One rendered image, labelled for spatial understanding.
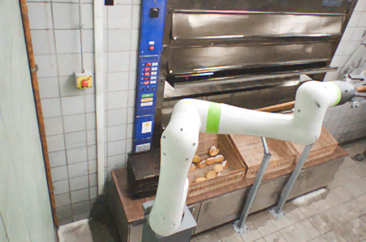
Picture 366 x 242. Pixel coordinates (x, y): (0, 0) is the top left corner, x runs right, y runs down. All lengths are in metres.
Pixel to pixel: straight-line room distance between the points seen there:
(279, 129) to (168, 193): 0.45
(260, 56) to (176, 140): 1.82
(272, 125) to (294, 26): 1.77
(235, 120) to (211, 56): 1.33
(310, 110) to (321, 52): 2.17
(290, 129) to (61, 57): 1.41
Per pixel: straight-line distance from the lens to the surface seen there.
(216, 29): 2.24
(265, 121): 1.07
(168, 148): 0.93
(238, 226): 3.08
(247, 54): 2.53
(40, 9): 1.85
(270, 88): 2.92
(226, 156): 2.75
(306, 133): 1.09
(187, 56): 2.22
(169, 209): 1.15
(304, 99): 1.04
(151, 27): 1.97
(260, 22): 2.49
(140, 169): 2.26
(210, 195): 2.47
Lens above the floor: 2.41
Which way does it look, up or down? 31 degrees down
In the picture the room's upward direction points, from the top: 10 degrees clockwise
